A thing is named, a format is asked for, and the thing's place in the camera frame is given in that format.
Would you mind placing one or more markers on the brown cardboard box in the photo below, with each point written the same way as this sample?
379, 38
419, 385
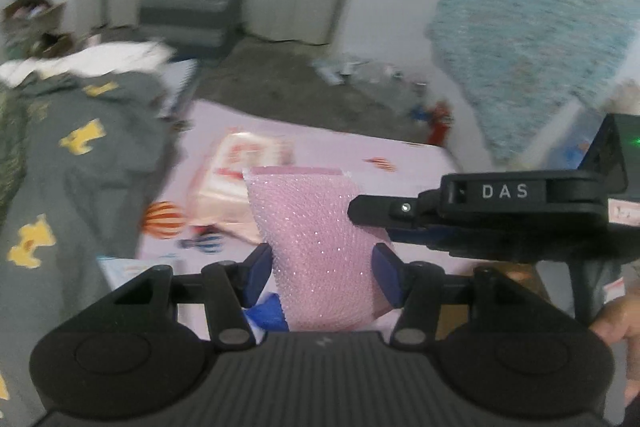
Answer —
30, 22

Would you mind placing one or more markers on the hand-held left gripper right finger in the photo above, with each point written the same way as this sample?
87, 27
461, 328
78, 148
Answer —
385, 272

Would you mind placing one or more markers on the grey blanket with yellow print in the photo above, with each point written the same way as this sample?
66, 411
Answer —
75, 187

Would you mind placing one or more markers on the person's right hand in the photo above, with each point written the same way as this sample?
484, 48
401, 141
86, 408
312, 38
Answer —
615, 322

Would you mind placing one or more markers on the pink bubble wrap bag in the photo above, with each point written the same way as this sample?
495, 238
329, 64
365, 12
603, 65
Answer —
320, 247

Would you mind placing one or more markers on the teal hanging towel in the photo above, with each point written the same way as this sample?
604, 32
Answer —
530, 27

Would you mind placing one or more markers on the pink and white package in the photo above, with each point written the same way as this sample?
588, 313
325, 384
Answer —
235, 177

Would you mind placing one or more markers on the clear plastic wrappers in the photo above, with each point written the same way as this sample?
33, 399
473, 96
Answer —
360, 69

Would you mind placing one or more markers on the grey plastic storage box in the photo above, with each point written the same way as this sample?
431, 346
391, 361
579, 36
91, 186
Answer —
190, 17

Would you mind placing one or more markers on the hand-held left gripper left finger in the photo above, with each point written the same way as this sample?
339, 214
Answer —
260, 268

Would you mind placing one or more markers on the flat brown cardboard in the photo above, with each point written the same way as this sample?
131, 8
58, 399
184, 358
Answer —
452, 314

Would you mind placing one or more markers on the blue and white cloth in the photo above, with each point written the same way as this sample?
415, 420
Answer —
267, 313

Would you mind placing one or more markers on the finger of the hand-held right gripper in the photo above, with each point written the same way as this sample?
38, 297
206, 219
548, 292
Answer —
395, 209
420, 237

